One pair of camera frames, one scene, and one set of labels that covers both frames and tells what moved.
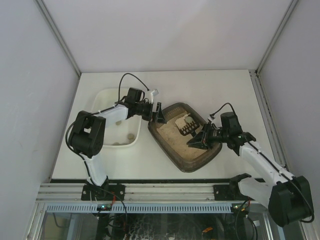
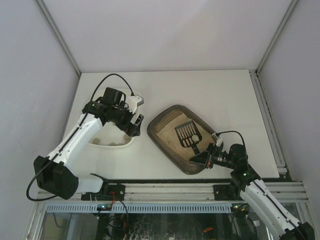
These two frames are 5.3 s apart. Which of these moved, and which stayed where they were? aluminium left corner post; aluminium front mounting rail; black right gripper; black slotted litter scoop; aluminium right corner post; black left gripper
Moved: black slotted litter scoop; black right gripper; black left gripper
Stayed: aluminium left corner post; aluminium right corner post; aluminium front mounting rail
